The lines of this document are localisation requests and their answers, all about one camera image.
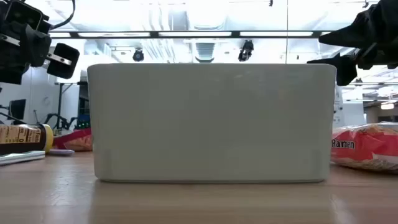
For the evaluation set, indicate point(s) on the black computer monitor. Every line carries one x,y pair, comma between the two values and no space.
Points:
17,109

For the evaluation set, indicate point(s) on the black stand pole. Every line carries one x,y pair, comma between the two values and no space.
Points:
59,105

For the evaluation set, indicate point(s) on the grey ceiling vent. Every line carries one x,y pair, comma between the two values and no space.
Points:
204,49

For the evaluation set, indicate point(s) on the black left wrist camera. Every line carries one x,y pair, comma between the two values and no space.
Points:
23,14

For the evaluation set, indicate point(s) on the background black robot arm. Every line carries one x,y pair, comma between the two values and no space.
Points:
62,121

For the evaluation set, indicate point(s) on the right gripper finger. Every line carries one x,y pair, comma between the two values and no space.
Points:
346,67
357,31

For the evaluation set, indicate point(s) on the red ramen packet silver back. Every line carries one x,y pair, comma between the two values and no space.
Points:
74,141

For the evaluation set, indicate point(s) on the orange ramen packet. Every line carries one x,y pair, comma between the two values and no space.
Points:
363,149

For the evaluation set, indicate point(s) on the white banner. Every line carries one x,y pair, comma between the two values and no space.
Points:
339,109

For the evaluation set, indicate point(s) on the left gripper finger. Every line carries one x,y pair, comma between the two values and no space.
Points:
63,67
35,49

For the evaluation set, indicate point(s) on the grey plastic bin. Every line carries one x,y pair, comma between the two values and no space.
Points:
211,124

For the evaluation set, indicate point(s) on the black ceiling beam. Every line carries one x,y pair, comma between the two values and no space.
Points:
152,34

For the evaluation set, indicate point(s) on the brown bottle yellow cap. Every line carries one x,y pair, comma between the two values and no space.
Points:
21,137

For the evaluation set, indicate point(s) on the black ceiling spotlight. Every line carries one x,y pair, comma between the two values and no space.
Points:
245,50
138,55

